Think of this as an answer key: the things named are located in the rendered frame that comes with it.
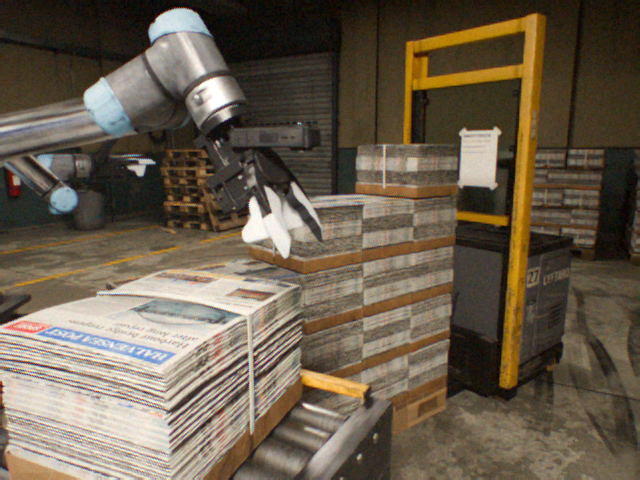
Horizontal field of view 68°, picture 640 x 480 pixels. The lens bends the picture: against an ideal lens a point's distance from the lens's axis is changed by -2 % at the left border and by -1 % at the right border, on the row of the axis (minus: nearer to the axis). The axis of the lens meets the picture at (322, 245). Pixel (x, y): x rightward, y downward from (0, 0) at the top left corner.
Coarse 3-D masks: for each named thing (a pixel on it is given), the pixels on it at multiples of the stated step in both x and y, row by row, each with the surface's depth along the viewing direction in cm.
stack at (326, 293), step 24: (216, 264) 187; (240, 264) 187; (264, 264) 187; (360, 264) 189; (384, 264) 197; (408, 264) 207; (312, 288) 175; (336, 288) 183; (360, 288) 191; (384, 288) 199; (408, 288) 209; (312, 312) 176; (336, 312) 184; (384, 312) 202; (408, 312) 211; (312, 336) 178; (336, 336) 185; (360, 336) 193; (384, 336) 204; (408, 336) 213; (312, 360) 179; (336, 360) 188; (360, 360) 196; (384, 384) 207; (336, 408) 191
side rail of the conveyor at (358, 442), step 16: (368, 400) 91; (384, 400) 91; (352, 416) 85; (368, 416) 85; (384, 416) 86; (336, 432) 80; (352, 432) 80; (368, 432) 80; (384, 432) 87; (336, 448) 76; (352, 448) 76; (368, 448) 81; (384, 448) 88; (320, 464) 72; (336, 464) 72; (352, 464) 75; (368, 464) 82; (384, 464) 89
